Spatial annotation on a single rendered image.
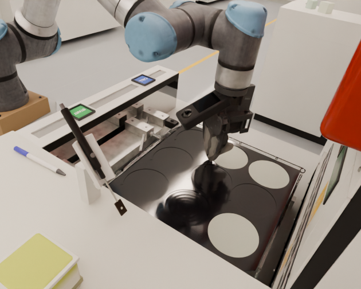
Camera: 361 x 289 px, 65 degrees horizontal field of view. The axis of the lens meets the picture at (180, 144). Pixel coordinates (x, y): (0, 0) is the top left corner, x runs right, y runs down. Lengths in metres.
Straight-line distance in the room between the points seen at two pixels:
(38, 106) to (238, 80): 0.68
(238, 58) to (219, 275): 0.37
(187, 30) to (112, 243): 0.37
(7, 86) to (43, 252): 0.66
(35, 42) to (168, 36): 0.59
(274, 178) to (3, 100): 0.79
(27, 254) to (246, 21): 0.48
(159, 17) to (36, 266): 0.38
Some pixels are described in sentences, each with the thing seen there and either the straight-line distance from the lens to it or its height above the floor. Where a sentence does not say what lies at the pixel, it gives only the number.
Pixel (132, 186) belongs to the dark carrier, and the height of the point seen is 0.90.
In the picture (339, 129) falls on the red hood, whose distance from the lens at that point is 0.29.
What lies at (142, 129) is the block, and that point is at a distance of 0.80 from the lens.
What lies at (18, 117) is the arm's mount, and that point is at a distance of 1.00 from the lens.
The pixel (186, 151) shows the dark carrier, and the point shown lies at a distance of 0.75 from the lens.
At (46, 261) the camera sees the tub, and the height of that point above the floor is 1.03.
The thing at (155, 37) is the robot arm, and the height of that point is 1.23.
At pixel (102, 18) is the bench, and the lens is 4.45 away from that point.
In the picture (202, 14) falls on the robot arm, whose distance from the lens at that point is 0.59.
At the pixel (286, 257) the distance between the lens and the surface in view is 0.55.
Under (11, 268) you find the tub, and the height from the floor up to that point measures 1.03.
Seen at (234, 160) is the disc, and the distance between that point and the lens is 0.75.
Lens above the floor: 1.37
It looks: 37 degrees down
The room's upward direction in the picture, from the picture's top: 7 degrees clockwise
